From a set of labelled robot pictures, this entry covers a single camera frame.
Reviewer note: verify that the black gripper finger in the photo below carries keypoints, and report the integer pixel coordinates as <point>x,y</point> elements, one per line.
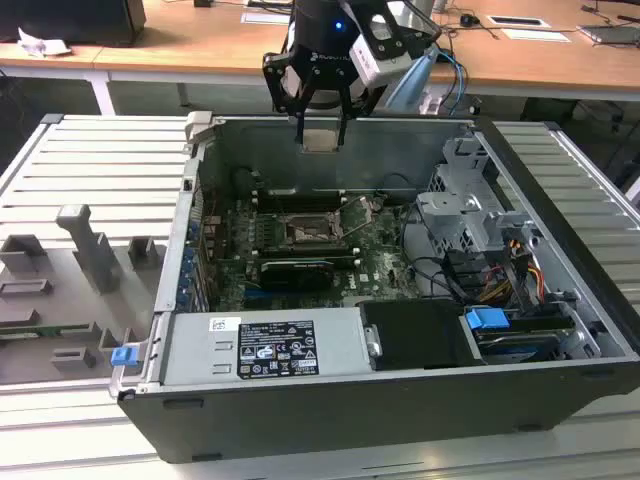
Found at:
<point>343,100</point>
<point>272,85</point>

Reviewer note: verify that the silver-topped CPU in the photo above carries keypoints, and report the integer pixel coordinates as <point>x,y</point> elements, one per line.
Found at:
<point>321,141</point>

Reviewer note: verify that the CPU socket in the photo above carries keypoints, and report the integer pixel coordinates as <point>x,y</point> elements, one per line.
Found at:
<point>312,231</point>

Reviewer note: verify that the blue expansion slot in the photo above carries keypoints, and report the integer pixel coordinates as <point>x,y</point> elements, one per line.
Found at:
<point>252,294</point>

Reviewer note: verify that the white desk grommet plate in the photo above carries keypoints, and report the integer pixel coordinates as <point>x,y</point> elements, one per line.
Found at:
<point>265,18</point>
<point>520,21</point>

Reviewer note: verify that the wooden desk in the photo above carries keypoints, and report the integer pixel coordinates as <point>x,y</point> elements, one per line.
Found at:
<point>200,45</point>

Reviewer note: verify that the black computer mouse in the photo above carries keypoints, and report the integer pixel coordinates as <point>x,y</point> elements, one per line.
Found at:
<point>469,20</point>

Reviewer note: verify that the grey metal disk bay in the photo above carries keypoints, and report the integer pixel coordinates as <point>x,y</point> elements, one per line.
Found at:
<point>450,210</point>

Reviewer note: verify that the green motherboard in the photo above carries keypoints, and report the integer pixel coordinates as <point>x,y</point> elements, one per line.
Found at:
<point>385,272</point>

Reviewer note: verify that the black graphics card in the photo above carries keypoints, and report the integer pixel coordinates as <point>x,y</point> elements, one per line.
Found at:
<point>295,275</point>

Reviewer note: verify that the white paper sheet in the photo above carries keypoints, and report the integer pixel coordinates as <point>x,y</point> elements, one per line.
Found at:
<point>537,34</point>

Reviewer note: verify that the black computer tower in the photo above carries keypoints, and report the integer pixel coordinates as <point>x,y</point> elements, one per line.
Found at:
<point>75,20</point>

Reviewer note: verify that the crumpled white paper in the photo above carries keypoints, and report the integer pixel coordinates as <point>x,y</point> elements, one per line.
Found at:
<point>42,45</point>

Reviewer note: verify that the black plastic shroud box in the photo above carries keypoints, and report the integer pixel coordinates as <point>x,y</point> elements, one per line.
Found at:
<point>420,335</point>

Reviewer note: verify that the hard disk in blue carrier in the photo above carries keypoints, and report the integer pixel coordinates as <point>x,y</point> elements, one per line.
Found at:
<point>485,319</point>

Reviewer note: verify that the grey labelled power supply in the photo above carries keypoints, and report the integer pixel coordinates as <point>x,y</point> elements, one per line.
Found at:
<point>195,350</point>

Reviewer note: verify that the grey parts rack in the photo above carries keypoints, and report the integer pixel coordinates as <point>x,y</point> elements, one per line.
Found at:
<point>60,300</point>

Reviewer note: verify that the blue case latch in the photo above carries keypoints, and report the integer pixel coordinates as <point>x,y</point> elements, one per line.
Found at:
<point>124,356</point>

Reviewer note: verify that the green RAM stick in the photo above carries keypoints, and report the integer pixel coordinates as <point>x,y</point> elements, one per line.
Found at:
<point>45,330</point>

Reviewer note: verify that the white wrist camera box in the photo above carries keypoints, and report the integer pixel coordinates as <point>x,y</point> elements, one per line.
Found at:
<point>365,60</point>

